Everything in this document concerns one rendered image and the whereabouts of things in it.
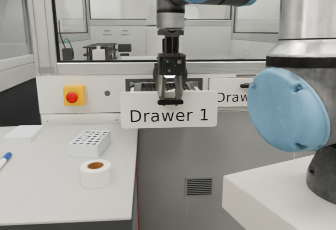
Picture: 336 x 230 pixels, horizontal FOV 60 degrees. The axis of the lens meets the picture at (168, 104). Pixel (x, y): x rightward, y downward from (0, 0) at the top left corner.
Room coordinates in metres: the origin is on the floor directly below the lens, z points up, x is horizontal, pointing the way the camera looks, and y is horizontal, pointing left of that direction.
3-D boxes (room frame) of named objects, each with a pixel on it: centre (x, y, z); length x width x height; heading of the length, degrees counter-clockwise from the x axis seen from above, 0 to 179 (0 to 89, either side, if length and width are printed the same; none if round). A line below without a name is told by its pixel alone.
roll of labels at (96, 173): (0.62, 0.17, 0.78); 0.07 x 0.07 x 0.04
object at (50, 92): (1.56, 0.01, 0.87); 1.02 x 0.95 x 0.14; 94
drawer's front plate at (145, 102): (0.85, 0.00, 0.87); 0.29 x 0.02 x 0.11; 94
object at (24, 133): (0.93, 0.48, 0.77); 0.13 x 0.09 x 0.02; 4
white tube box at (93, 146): (0.81, 0.23, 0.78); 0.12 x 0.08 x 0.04; 174
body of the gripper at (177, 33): (0.80, -0.01, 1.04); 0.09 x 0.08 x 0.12; 4
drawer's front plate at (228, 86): (1.10, -0.30, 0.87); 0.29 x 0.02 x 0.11; 94
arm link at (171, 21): (0.80, -0.01, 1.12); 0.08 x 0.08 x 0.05
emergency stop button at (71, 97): (1.00, 0.34, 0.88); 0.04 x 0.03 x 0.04; 94
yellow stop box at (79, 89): (1.04, 0.34, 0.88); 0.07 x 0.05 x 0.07; 94
